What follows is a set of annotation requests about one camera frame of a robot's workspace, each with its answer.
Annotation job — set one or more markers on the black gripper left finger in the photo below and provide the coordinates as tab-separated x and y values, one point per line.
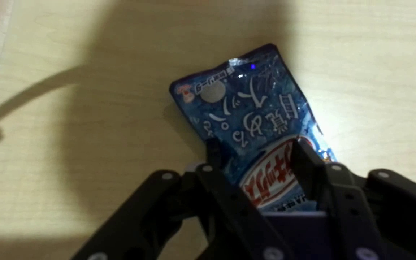
169	217

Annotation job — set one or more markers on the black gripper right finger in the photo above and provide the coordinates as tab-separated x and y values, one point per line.
371	211

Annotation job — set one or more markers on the blue sachet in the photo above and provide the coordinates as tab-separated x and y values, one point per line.
251	110

